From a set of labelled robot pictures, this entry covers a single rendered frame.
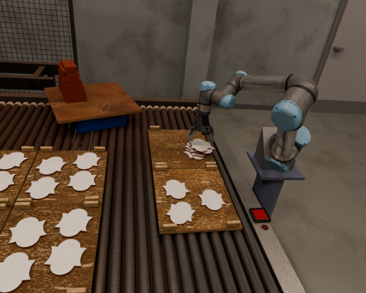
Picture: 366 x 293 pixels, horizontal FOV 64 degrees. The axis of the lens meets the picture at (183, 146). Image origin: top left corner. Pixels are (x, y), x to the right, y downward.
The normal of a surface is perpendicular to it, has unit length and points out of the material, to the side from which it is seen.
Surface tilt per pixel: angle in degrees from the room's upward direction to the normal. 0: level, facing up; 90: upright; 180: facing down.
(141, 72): 90
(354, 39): 90
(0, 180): 0
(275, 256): 0
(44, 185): 0
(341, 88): 90
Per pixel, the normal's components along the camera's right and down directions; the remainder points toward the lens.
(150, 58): 0.11, 0.54
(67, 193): 0.11, -0.84
